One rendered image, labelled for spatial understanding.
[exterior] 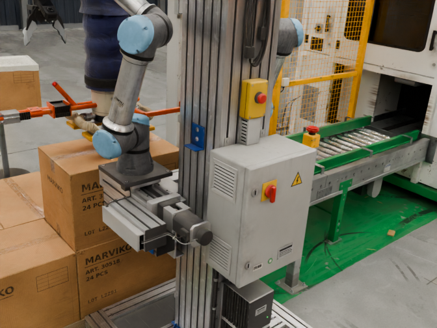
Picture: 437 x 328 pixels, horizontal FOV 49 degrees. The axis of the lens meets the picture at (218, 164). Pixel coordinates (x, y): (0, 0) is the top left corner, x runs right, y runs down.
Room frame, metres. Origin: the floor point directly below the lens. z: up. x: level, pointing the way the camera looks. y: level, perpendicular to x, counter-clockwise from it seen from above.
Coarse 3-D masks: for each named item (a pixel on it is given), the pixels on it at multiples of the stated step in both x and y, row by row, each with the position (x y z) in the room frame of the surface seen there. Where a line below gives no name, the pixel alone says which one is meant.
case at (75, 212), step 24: (72, 144) 2.26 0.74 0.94; (168, 144) 2.35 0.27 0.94; (48, 168) 2.11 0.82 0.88; (72, 168) 1.98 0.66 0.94; (96, 168) 1.99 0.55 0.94; (168, 168) 2.23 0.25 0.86; (48, 192) 2.13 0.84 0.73; (72, 192) 1.91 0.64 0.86; (96, 192) 1.98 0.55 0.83; (48, 216) 2.16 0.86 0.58; (72, 216) 1.91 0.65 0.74; (96, 216) 1.98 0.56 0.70; (72, 240) 1.92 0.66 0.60; (96, 240) 1.97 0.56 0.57
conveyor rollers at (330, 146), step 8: (360, 128) 4.09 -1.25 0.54; (328, 136) 3.81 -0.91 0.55; (336, 136) 3.85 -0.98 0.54; (344, 136) 3.89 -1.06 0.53; (352, 136) 3.84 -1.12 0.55; (360, 136) 3.88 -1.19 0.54; (368, 136) 3.92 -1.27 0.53; (376, 136) 3.88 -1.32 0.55; (384, 136) 3.91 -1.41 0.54; (320, 144) 3.63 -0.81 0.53; (328, 144) 3.59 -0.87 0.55; (336, 144) 3.63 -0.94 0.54; (344, 144) 3.67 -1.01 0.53; (352, 144) 3.63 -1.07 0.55; (360, 144) 3.67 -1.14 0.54; (368, 144) 3.71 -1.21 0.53; (320, 152) 3.42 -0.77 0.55; (328, 152) 3.45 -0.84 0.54; (336, 152) 3.43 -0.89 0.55
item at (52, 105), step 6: (48, 102) 2.09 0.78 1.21; (54, 102) 2.12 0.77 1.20; (60, 102) 2.14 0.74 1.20; (66, 102) 2.11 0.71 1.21; (54, 108) 2.04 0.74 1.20; (60, 108) 2.05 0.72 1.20; (66, 108) 2.07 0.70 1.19; (48, 114) 2.09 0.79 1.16; (54, 114) 2.04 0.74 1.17; (60, 114) 2.05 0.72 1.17; (66, 114) 2.07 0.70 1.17
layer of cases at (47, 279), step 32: (0, 192) 2.46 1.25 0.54; (32, 192) 2.49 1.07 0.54; (0, 224) 2.13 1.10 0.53; (32, 224) 2.13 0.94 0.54; (0, 256) 1.83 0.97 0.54; (32, 256) 1.85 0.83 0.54; (64, 256) 1.87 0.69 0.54; (96, 256) 1.97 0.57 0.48; (128, 256) 2.08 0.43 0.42; (160, 256) 2.21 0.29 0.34; (0, 288) 1.68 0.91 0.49; (32, 288) 1.76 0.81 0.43; (64, 288) 1.86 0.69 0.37; (96, 288) 1.96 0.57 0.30; (128, 288) 2.08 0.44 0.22; (0, 320) 1.66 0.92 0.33; (32, 320) 1.75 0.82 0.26; (64, 320) 1.85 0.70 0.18
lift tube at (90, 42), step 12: (84, 24) 2.19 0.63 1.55; (96, 24) 2.15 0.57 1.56; (108, 24) 2.15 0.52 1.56; (96, 36) 2.16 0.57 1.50; (108, 36) 2.16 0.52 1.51; (84, 48) 2.21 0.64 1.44; (96, 48) 2.15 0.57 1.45; (108, 48) 2.15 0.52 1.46; (96, 60) 2.16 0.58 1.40; (108, 60) 2.15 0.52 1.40; (120, 60) 2.18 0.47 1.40; (96, 72) 2.15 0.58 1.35; (108, 72) 2.15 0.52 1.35
